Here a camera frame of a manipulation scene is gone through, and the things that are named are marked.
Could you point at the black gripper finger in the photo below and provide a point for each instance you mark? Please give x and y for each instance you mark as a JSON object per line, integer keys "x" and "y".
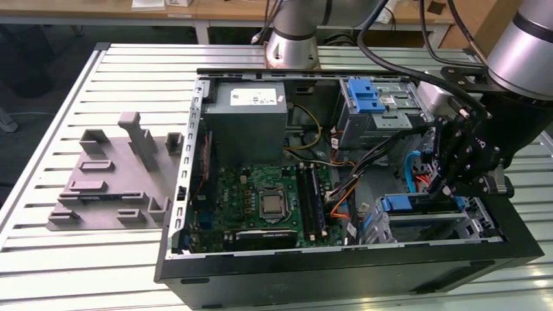
{"x": 473, "y": 186}
{"x": 457, "y": 149}

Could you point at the hard disk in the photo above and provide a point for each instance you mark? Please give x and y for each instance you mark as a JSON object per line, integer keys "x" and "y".
{"x": 399, "y": 202}

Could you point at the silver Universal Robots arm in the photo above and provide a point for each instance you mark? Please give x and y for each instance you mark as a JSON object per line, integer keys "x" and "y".
{"x": 293, "y": 42}

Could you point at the silver metal disk bay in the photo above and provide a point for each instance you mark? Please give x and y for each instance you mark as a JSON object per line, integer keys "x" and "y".
{"x": 422, "y": 216}

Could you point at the silver metal drive cage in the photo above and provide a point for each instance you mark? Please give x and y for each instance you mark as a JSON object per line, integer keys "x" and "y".
{"x": 387, "y": 124}

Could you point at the blue plastic drive latch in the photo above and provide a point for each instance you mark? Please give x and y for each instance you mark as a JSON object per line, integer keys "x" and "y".
{"x": 362, "y": 97}

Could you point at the wooden cabinet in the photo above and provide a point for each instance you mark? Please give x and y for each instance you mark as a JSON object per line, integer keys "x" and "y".
{"x": 483, "y": 19}

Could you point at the silver CPU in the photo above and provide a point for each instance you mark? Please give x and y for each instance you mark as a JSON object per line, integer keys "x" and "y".
{"x": 273, "y": 204}

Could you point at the CPU socket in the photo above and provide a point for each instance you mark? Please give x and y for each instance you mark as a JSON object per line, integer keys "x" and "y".
{"x": 273, "y": 221}

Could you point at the black PC case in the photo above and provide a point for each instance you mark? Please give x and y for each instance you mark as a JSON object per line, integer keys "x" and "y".
{"x": 302, "y": 275}

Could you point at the grey power supply box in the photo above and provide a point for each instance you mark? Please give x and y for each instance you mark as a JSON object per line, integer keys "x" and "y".
{"x": 245, "y": 136}

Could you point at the black graphics card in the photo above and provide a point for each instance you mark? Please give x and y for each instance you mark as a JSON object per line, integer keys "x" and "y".
{"x": 262, "y": 238}

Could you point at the green motherboard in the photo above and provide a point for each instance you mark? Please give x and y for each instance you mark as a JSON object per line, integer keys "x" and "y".
{"x": 241, "y": 191}

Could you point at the grey parts rack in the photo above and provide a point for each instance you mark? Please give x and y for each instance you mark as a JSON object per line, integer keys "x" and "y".
{"x": 115, "y": 181}

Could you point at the white box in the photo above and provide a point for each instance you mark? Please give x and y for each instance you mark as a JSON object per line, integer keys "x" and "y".
{"x": 146, "y": 4}

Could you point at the wooden desk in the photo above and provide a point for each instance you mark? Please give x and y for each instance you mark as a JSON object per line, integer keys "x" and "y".
{"x": 86, "y": 13}

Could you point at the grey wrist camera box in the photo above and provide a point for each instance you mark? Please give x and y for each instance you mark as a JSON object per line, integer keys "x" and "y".
{"x": 435, "y": 97}

